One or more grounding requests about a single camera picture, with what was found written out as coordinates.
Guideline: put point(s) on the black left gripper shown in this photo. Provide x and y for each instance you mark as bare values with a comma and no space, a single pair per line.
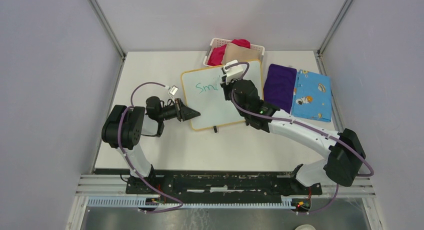
184,112

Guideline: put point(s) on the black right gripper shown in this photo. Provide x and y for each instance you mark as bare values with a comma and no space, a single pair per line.
226,87

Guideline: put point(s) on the yellow framed whiteboard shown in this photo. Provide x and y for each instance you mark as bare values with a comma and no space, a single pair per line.
203,93

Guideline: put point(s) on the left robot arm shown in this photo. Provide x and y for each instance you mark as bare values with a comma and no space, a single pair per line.
125,126

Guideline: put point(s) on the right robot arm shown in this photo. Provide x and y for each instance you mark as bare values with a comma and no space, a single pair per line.
342,153

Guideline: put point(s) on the red cloth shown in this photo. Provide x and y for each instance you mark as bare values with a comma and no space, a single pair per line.
216,54

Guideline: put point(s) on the beige cloth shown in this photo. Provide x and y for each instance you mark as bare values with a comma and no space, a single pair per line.
239,53

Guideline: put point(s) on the white plastic basket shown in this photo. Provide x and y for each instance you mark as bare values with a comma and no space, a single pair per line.
259,48

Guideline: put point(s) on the purple towel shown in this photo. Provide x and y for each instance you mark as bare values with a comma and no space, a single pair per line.
279,86

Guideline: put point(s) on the blue patterned cloth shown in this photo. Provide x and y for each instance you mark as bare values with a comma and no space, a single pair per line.
312,96

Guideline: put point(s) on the white round object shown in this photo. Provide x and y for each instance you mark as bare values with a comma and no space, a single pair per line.
305,227

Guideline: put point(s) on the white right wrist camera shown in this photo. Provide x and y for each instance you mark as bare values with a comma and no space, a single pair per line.
234,70

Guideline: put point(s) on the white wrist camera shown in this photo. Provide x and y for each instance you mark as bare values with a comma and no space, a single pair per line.
234,70
172,92

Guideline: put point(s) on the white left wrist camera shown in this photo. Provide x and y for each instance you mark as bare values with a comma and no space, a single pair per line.
172,92

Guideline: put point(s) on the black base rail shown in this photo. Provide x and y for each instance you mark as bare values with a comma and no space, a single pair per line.
228,187

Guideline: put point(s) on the white cable duct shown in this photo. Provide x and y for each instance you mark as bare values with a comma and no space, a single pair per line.
146,203

